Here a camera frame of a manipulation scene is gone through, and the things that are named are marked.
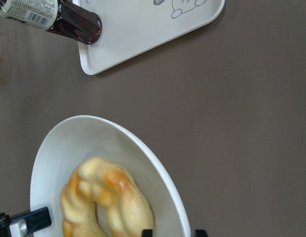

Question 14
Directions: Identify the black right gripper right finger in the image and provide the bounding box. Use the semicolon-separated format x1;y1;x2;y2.
141;229;208;237

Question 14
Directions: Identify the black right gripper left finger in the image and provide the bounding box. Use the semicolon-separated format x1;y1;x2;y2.
0;207;51;237

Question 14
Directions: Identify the twisted glazed donut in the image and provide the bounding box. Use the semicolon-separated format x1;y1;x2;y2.
60;157;154;237

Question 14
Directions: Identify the cream rabbit tray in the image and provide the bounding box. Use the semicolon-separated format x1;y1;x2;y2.
74;0;225;75

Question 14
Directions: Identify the dark tea bottle on tray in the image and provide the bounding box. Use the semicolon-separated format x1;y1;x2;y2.
0;0;102;45

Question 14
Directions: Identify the white round plate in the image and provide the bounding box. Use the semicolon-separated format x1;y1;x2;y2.
30;115;191;237

